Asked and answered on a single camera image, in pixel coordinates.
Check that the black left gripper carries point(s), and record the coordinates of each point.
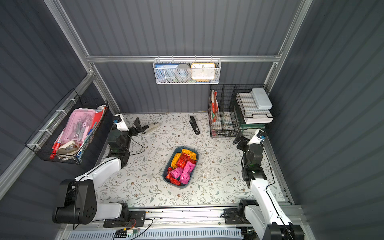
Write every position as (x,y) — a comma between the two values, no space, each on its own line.
(132,131)

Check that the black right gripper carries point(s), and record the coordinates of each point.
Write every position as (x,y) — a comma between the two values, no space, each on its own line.
(241,142)

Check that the yellow tea bag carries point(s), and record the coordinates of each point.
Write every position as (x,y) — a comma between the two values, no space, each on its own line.
(191,154)
(175,160)

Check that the teal plastic storage box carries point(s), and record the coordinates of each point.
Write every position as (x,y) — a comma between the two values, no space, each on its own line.
(168,166)

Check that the pink tea bag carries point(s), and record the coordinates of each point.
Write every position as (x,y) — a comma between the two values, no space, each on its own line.
(176,173)
(186,174)

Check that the red tea bag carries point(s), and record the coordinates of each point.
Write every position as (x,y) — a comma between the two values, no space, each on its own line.
(173,180)
(183,160)

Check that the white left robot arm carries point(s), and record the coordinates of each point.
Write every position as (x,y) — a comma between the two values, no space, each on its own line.
(77,202)

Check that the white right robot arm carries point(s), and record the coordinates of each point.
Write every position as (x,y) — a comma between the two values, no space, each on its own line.
(264,214)

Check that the white flat box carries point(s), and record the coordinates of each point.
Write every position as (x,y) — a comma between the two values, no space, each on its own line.
(261,99)

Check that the yellow tea bag in box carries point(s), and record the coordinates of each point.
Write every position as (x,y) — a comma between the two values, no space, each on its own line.
(191,154)

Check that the blue box in basket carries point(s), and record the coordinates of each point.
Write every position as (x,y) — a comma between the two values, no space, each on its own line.
(165,72)

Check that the white and black stapler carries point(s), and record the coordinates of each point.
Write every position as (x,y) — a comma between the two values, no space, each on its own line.
(151,128)

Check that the white paper tray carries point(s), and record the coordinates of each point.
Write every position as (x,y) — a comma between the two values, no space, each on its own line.
(250,112)

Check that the pink pencil case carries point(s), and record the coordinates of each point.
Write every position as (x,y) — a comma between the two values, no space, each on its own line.
(79,121)

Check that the grey tape roll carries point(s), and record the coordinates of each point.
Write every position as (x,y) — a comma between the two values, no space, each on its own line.
(183,73)

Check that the beige tape dispenser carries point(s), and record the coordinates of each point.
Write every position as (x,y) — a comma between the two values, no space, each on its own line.
(69,148)

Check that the yellow white alarm clock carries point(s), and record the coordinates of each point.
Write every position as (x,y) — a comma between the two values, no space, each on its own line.
(203,71)

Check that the red marker pen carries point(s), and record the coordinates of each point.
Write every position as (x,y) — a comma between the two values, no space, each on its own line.
(55,149)

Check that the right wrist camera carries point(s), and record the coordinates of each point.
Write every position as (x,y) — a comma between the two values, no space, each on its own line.
(258,138)

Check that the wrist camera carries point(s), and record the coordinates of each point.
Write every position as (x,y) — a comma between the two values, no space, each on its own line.
(258,138)
(120,123)

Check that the black wire desk organizer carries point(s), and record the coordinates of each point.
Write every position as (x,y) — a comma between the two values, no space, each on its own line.
(225,117)

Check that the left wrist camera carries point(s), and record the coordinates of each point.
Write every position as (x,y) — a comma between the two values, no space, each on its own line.
(120,123)

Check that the white wire wall basket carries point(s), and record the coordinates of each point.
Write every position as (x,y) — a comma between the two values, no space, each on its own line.
(189,62)

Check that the black wire side basket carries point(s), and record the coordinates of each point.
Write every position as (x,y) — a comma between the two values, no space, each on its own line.
(42,143)

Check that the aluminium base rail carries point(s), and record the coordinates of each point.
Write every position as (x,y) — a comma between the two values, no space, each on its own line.
(175,223)

